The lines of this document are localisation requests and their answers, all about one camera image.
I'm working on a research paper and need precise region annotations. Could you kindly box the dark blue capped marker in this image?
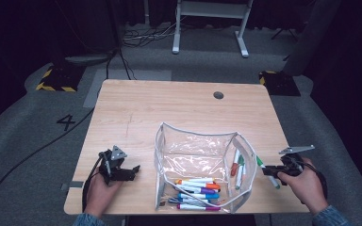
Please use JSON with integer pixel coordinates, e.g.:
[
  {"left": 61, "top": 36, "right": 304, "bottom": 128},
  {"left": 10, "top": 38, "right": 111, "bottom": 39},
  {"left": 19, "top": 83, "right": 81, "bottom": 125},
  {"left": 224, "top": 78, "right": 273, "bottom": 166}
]
[{"left": 168, "top": 197, "right": 213, "bottom": 205}]

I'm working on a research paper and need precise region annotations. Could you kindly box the person's left hand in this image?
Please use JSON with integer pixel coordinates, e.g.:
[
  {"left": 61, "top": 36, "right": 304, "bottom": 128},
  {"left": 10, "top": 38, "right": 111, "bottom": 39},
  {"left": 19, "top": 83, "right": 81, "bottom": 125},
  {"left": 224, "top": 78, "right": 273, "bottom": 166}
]
[{"left": 84, "top": 172, "right": 124, "bottom": 218}]

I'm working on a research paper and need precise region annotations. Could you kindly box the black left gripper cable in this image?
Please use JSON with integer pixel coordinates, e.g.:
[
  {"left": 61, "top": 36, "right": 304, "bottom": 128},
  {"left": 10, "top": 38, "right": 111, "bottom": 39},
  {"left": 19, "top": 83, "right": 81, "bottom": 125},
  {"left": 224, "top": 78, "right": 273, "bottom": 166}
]
[{"left": 82, "top": 155, "right": 106, "bottom": 212}]

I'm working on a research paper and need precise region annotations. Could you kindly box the bright green capped marker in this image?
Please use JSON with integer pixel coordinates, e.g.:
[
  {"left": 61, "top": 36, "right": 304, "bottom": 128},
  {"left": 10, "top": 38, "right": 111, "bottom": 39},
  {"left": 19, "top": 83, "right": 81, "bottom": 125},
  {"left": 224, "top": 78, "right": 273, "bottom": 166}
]
[{"left": 255, "top": 155, "right": 281, "bottom": 190}]

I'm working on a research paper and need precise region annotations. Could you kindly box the person's right hand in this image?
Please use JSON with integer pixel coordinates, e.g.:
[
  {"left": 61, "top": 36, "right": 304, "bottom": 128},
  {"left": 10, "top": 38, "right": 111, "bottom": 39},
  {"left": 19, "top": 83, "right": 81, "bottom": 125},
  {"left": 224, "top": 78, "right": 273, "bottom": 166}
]
[{"left": 277, "top": 157, "right": 330, "bottom": 217}]

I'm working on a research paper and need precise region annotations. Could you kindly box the long black floor cable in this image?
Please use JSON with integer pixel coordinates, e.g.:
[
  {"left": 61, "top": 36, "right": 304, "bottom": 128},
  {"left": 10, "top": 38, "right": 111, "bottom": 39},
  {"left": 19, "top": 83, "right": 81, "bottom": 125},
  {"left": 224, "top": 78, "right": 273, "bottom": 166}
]
[{"left": 0, "top": 107, "right": 96, "bottom": 220}]

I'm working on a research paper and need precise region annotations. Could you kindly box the dark green capped marker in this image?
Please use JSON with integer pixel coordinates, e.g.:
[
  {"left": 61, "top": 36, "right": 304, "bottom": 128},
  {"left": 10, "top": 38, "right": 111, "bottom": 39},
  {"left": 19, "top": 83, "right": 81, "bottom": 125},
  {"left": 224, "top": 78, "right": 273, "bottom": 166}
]
[{"left": 235, "top": 154, "right": 245, "bottom": 191}]

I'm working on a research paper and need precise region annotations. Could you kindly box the grey flat stand base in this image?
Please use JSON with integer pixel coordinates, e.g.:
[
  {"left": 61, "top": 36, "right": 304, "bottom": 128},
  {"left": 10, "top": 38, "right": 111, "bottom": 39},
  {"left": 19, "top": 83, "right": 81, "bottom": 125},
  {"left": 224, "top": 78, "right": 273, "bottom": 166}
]
[{"left": 64, "top": 54, "right": 116, "bottom": 68}]

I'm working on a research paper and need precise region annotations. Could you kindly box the black yellow striped base plate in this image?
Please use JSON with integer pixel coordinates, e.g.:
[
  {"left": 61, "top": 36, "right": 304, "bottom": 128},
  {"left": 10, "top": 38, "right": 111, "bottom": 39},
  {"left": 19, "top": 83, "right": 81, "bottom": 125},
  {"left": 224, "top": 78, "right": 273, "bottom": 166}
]
[
  {"left": 36, "top": 64, "right": 86, "bottom": 93},
  {"left": 258, "top": 71, "right": 301, "bottom": 97}
]

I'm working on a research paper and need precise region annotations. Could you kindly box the light blue capped marker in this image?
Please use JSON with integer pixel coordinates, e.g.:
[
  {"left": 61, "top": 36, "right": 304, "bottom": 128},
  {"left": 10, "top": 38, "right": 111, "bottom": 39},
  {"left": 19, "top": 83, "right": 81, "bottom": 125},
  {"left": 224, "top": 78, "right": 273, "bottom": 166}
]
[{"left": 177, "top": 192, "right": 221, "bottom": 200}]

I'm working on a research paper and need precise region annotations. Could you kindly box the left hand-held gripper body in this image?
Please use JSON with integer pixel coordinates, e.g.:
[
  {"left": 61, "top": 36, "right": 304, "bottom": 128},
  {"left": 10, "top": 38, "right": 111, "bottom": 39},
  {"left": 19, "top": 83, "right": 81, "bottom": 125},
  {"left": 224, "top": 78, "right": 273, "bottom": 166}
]
[{"left": 98, "top": 144, "right": 129, "bottom": 185}]

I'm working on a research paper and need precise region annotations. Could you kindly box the purple capped marker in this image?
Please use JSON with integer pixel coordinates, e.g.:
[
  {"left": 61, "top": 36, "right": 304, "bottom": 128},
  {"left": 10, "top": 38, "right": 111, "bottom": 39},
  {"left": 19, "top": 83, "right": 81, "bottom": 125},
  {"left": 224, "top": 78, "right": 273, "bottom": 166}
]
[{"left": 182, "top": 186, "right": 217, "bottom": 194}]

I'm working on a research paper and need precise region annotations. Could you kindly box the black tripod stand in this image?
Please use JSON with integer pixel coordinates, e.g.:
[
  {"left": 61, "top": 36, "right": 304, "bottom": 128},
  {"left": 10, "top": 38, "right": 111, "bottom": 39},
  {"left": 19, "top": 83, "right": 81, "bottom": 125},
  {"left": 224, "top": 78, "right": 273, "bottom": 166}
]
[{"left": 270, "top": 27, "right": 300, "bottom": 41}]

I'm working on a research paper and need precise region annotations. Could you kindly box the bundle of floor cables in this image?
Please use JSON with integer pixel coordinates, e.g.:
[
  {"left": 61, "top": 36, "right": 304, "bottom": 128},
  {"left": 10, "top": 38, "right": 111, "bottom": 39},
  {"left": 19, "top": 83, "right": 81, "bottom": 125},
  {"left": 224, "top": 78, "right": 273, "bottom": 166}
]
[{"left": 122, "top": 22, "right": 189, "bottom": 49}]

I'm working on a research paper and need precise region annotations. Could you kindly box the white metal table frame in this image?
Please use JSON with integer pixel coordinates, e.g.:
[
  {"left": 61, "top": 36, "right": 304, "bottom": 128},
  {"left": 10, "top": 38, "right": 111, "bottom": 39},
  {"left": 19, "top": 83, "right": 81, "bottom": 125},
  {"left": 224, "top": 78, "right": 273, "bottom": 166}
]
[{"left": 172, "top": 0, "right": 255, "bottom": 58}]

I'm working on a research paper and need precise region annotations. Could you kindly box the grey tape strip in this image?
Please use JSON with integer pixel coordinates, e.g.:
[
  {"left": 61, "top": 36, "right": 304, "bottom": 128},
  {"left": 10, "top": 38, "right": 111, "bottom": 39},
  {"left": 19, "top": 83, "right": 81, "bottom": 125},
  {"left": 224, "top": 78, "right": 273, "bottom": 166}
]
[{"left": 60, "top": 181, "right": 85, "bottom": 191}]

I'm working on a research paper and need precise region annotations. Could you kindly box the grey drape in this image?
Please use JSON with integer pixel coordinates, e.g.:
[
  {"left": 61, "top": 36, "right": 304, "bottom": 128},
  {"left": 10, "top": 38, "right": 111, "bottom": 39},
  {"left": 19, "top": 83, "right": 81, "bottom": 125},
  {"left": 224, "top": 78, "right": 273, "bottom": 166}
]
[{"left": 283, "top": 0, "right": 343, "bottom": 77}]

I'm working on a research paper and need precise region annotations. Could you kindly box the orange capped marker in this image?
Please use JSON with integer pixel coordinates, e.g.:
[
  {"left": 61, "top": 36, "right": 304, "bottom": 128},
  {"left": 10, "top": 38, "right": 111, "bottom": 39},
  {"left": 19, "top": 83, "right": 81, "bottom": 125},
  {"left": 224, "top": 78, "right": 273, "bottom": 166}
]
[{"left": 182, "top": 182, "right": 222, "bottom": 190}]

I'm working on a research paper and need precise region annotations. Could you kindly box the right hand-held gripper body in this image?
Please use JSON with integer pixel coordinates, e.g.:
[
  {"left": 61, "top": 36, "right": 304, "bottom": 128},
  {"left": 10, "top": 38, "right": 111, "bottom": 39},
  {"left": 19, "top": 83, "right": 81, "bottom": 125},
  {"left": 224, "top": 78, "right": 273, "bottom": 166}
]
[{"left": 277, "top": 144, "right": 316, "bottom": 176}]

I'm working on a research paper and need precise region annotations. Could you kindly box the clear plastic pouch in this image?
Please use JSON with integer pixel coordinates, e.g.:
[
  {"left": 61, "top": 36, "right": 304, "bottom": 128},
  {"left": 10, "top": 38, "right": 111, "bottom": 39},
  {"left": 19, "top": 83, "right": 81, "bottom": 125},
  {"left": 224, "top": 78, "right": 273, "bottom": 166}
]
[{"left": 153, "top": 121, "right": 258, "bottom": 215}]

